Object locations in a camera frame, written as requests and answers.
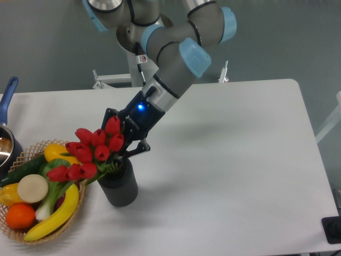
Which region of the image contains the red round fruit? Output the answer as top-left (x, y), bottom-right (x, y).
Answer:
top-left (55, 194), bottom-right (65, 210)

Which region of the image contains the yellow lemon squash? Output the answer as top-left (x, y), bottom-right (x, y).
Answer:
top-left (44, 143), bottom-right (80, 164)

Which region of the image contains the yellow banana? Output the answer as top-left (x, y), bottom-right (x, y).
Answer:
top-left (24, 184), bottom-right (79, 242)

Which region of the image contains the red tulip bouquet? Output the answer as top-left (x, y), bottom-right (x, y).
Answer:
top-left (60, 116), bottom-right (124, 196)

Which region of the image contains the yellow bell pepper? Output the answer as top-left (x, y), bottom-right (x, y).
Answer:
top-left (1, 183), bottom-right (24, 207)

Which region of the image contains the green cucumber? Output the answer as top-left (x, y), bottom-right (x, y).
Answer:
top-left (1, 155), bottom-right (47, 188)

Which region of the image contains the black device at edge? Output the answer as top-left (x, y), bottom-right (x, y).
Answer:
top-left (321, 216), bottom-right (340, 244)

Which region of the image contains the orange fruit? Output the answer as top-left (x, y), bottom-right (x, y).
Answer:
top-left (5, 203), bottom-right (36, 229)

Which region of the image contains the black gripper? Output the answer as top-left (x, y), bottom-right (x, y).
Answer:
top-left (101, 91), bottom-right (166, 159)

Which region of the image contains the beige round disc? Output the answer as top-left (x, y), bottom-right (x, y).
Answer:
top-left (17, 174), bottom-right (48, 203)

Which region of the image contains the white frame at right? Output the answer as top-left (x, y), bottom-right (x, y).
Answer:
top-left (315, 91), bottom-right (340, 143)

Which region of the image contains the woven wicker basket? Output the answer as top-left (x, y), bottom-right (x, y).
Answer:
top-left (1, 139), bottom-right (86, 245)

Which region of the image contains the blue handled saucepan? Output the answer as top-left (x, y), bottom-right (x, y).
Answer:
top-left (1, 77), bottom-right (23, 179)

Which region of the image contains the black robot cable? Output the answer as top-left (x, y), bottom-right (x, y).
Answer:
top-left (134, 42), bottom-right (148, 87)

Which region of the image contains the green bok choy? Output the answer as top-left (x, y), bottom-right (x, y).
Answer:
top-left (35, 158), bottom-right (70, 222)

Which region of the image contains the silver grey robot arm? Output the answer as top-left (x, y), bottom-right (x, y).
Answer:
top-left (83, 1), bottom-right (237, 160)

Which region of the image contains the dark grey ribbed vase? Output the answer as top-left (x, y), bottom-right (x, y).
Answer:
top-left (98, 158), bottom-right (138, 207)

